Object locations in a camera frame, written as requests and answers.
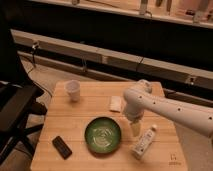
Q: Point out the cream cylindrical pusher tool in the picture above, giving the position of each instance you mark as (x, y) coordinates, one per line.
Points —
(135, 128)

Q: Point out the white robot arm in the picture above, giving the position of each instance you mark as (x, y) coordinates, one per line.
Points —
(138, 98)

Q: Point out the green ceramic bowl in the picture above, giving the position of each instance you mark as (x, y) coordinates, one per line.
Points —
(103, 135)

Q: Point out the white lotion bottle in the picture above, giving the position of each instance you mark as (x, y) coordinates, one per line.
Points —
(144, 142)

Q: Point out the white folded napkin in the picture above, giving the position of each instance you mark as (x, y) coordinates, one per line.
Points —
(116, 103)

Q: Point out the wooden table board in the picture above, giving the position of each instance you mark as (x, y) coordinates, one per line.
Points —
(69, 120)

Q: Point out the white plastic cup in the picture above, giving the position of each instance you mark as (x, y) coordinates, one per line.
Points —
(72, 88)

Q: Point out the black phone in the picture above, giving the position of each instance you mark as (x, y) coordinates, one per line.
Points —
(61, 147)

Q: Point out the black chair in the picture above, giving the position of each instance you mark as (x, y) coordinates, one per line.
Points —
(18, 94)

